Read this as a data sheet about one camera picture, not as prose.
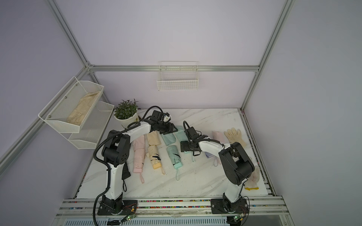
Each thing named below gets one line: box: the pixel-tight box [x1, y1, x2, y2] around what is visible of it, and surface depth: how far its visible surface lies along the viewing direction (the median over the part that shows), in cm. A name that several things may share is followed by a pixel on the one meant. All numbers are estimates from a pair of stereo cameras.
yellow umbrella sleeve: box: [146, 130, 162, 146], surface depth 101 cm
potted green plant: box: [113, 98, 140, 129], surface depth 99 cm
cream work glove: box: [223, 127, 247, 148], surface depth 106 cm
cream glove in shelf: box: [66, 91, 101, 126], surface depth 80 cm
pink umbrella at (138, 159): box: [132, 148, 146, 184], surface depth 88 cm
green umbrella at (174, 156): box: [166, 145, 183, 169], surface depth 92 cm
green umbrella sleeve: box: [161, 132, 177, 146], surface depth 103 cm
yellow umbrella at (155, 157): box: [146, 145, 165, 175], surface depth 90 cm
